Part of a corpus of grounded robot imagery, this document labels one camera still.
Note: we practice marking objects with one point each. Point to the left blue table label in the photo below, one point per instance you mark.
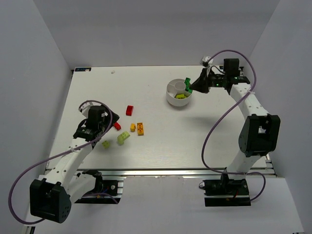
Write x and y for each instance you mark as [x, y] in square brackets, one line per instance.
[83, 69]

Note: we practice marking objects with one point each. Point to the pale green lego brick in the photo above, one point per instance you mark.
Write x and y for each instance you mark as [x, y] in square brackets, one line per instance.
[122, 137]

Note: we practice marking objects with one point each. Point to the small orange lego brick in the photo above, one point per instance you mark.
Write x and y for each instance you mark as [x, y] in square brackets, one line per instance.
[132, 127]

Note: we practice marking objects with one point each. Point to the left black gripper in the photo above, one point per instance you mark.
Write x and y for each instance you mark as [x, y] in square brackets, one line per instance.
[110, 119]

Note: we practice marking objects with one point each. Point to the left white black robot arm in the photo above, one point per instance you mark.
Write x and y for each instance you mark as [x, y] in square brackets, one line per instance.
[51, 198]

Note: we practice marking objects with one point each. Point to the red lego brick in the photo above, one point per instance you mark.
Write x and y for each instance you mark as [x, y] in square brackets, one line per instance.
[129, 110]

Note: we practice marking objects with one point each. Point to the green lego plate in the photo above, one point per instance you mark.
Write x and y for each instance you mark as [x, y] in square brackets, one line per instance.
[187, 82]

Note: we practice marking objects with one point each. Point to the small dark green lego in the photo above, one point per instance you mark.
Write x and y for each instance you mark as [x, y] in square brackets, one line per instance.
[189, 90]

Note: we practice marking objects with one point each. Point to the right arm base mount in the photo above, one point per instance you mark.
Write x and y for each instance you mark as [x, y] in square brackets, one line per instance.
[218, 193]

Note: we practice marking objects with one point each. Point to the small pale green lego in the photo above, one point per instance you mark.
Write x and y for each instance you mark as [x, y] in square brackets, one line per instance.
[106, 144]

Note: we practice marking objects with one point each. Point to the orange yellow lego brick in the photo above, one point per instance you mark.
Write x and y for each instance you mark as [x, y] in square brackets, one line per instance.
[140, 129]

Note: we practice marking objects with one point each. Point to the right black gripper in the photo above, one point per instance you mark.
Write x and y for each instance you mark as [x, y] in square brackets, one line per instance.
[205, 82]

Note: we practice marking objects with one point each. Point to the lime green lego brick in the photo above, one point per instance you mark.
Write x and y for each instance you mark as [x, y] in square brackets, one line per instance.
[180, 96]

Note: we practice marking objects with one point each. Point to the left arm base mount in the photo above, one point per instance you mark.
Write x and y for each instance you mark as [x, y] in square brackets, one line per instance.
[110, 194]

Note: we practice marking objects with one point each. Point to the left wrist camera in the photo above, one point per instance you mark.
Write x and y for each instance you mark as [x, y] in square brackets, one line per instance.
[84, 108]

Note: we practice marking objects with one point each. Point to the small red lego piece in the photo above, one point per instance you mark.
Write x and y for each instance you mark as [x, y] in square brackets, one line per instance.
[117, 126]

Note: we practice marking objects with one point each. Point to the aluminium front rail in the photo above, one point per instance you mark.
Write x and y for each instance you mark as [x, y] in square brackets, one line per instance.
[158, 172]

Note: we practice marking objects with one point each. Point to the white round divided container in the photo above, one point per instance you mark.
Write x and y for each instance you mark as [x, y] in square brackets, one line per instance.
[177, 93]

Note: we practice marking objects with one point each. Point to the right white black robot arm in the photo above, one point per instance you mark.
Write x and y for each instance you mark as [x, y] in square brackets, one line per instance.
[233, 76]

